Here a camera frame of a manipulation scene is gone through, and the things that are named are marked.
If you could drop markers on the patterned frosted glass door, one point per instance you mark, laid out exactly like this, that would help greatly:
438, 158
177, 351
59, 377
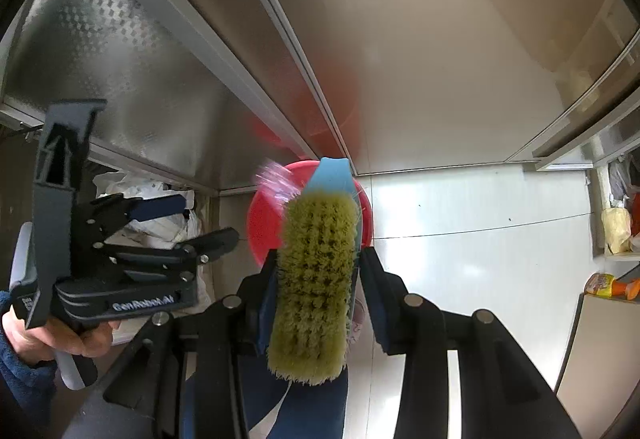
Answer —
125, 69

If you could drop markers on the yellow bag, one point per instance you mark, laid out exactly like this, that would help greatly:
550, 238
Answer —
616, 229

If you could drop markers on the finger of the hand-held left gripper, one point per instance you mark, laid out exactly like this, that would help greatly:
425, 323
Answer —
160, 207
215, 242

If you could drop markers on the orange plastic item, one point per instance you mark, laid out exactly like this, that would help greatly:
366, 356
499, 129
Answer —
631, 290

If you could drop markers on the white plastic bag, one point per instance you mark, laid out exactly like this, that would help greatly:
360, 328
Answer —
120, 181

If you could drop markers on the person's left hand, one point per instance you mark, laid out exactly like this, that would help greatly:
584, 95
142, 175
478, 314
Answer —
60, 341

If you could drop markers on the red plastic bucket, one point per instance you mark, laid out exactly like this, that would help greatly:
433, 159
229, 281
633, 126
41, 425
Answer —
262, 224

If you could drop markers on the orange plastic bag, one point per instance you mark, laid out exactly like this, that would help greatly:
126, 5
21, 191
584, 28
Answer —
636, 214

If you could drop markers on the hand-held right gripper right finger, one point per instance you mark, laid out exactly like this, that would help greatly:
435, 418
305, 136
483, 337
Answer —
377, 314

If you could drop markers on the plain frosted glass door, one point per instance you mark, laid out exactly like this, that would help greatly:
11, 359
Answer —
450, 44

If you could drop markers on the aluminium door frame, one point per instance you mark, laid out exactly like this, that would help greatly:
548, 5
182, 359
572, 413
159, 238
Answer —
302, 84

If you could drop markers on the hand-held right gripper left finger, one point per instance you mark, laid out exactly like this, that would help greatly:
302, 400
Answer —
265, 309

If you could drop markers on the scrub brush with blue back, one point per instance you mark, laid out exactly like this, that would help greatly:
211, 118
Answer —
315, 279

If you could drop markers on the grey table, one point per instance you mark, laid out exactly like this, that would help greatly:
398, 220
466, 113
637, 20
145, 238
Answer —
600, 359

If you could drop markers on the glass-door storage cabinet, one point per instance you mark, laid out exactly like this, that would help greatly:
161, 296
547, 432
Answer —
575, 139

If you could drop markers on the clear plastic bag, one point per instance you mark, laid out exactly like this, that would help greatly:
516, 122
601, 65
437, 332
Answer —
620, 179

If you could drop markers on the pink slipper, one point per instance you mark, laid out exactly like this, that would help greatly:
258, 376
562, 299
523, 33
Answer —
359, 326

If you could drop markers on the colourful snack packet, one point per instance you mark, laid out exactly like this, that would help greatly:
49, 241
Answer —
600, 285

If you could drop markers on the person's left forearm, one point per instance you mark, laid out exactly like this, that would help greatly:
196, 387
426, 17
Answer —
25, 384

